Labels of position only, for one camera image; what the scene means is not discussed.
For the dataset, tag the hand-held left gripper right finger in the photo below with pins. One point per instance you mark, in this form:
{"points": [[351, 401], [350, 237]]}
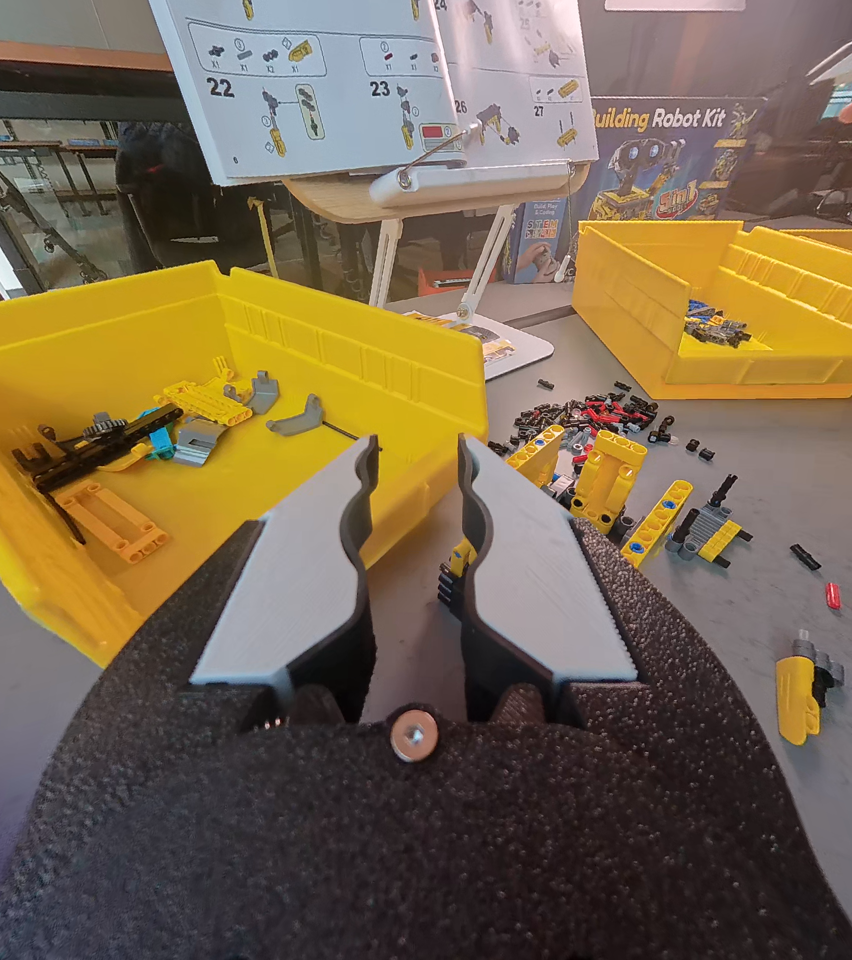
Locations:
{"points": [[546, 600]]}

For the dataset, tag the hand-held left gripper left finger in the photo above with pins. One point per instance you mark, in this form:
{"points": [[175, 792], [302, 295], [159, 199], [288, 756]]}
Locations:
{"points": [[283, 600]]}

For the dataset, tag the yellow lego beam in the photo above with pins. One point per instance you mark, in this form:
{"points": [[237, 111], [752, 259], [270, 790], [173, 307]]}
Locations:
{"points": [[797, 697]]}

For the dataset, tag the heap of grey blue lego parts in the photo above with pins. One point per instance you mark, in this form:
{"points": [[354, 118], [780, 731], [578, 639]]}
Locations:
{"points": [[718, 326]]}

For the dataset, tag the yellow divided parts bin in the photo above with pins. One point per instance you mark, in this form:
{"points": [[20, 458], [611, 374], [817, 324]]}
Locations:
{"points": [[635, 315]]}

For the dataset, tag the lego instruction booklet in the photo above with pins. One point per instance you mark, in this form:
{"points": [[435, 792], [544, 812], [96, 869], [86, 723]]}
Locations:
{"points": [[321, 90]]}

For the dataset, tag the yellow lego robot model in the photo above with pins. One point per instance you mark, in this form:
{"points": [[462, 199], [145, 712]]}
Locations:
{"points": [[609, 480]]}

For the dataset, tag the grey ribbed lego piece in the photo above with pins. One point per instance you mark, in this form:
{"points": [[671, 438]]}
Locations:
{"points": [[197, 442]]}

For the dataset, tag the grey ribbed lego subassembly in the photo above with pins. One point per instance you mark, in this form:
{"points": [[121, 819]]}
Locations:
{"points": [[710, 525]]}

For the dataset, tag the grey curved lego panel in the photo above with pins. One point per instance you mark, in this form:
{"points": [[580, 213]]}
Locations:
{"points": [[302, 418], [261, 390]]}

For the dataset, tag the pile of small lego pieces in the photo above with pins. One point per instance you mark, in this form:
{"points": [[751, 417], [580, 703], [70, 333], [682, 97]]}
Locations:
{"points": [[591, 420]]}

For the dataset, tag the orange lego beam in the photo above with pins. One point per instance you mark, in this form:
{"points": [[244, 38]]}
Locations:
{"points": [[111, 521]]}

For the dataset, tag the teal and grey lego piece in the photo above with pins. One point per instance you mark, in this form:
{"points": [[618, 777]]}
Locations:
{"points": [[160, 439]]}

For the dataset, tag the black angled lego connector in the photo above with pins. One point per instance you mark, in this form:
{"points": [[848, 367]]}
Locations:
{"points": [[701, 448]]}

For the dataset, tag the black lego parts cluster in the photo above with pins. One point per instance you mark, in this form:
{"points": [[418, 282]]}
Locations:
{"points": [[96, 450]]}

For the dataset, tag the grey lego gear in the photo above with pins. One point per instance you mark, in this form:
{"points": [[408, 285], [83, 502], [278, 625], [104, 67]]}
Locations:
{"points": [[103, 427]]}

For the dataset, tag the lego sticker sheet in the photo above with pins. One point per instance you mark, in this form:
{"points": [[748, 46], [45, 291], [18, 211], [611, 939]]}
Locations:
{"points": [[486, 349]]}

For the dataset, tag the black lego pin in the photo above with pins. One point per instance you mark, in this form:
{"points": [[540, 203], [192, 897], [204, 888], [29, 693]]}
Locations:
{"points": [[806, 556]]}

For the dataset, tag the red lego pin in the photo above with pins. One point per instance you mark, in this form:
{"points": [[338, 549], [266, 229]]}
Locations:
{"points": [[833, 595]]}

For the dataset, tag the yellow plastic bin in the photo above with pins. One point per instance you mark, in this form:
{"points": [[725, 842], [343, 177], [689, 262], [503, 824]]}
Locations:
{"points": [[283, 480]]}

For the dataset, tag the robot kit box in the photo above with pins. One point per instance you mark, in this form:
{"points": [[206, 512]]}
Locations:
{"points": [[665, 150]]}

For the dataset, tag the small toy box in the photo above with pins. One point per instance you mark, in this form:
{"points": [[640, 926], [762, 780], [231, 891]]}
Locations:
{"points": [[542, 240]]}

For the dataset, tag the black office chair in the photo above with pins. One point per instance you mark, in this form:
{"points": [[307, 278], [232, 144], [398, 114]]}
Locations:
{"points": [[171, 202]]}

